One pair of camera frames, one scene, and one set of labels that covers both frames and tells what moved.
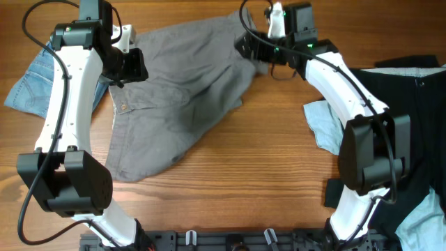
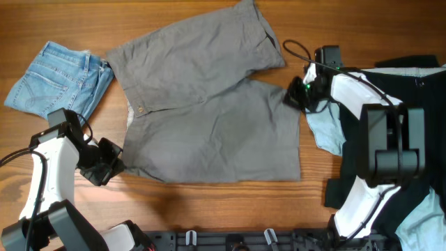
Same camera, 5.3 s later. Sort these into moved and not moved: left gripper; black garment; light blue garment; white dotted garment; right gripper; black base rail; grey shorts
Moved: right gripper; grey shorts; left gripper
Not moved: light blue garment; black garment; white dotted garment; black base rail
